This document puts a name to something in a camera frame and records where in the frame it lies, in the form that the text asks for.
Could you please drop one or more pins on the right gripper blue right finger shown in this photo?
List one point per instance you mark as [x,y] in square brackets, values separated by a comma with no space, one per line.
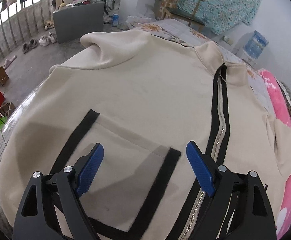
[239,207]

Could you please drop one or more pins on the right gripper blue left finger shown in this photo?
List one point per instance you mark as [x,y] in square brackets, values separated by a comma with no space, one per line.
[36,216]

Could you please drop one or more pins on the beige zip-up jacket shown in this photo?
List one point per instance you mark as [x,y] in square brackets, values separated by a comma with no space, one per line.
[144,98]

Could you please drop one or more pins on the pink floral blanket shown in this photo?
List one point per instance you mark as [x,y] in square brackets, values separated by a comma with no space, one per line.
[281,112]

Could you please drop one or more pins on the blue water dispenser bottle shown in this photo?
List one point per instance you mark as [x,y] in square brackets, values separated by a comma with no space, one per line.
[255,45]

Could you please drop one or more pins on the dark grey slippers pair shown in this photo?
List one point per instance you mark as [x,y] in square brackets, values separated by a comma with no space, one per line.
[33,43]

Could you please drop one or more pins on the white water dispenser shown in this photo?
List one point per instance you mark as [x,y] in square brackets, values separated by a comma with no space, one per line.
[239,51]

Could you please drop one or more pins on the white sneakers pair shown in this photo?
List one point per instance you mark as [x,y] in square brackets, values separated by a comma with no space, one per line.
[46,40]

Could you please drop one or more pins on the metal balcony railing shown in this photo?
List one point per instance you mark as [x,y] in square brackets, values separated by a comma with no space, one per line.
[21,21]

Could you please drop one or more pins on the dark grey cabinet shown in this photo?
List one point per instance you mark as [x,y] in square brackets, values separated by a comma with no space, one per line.
[74,22]

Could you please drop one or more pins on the floral grey bed sheet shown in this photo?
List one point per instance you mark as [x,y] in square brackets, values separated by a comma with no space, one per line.
[172,30]

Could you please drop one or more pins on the teal patterned hanging cloth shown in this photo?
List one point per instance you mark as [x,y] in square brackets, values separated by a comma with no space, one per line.
[222,15]

